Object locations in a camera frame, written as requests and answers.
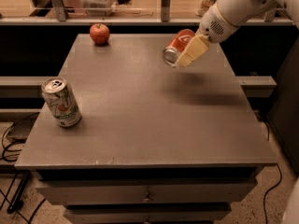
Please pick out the lower drawer with knob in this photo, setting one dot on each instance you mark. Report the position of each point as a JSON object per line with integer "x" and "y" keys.
{"x": 115, "y": 217}

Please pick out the white green soda can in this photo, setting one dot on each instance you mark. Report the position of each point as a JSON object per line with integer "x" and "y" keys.
{"x": 61, "y": 101}

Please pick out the upper drawer with knob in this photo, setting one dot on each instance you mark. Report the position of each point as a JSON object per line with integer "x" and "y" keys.
{"x": 144, "y": 191}

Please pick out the clear plastic container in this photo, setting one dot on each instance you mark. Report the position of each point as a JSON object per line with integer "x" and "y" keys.
{"x": 101, "y": 8}

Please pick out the red apple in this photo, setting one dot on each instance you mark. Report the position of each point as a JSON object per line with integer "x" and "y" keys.
{"x": 99, "y": 33}

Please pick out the grey drawer cabinet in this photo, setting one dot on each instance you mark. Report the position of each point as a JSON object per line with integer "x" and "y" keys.
{"x": 143, "y": 120}

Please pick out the drawer with knob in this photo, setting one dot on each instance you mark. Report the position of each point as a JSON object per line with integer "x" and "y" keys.
{"x": 115, "y": 217}
{"x": 144, "y": 191}

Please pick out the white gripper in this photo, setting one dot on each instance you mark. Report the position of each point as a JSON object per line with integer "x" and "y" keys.
{"x": 212, "y": 24}

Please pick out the black stand leg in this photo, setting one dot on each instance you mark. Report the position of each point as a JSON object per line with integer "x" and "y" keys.
{"x": 18, "y": 184}

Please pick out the red coke can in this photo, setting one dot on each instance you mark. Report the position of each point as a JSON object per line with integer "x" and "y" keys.
{"x": 175, "y": 47}

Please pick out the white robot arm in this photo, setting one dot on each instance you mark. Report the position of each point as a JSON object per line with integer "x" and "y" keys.
{"x": 237, "y": 12}

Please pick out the grey metal shelf rail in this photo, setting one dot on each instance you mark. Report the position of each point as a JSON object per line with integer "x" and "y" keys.
{"x": 124, "y": 12}

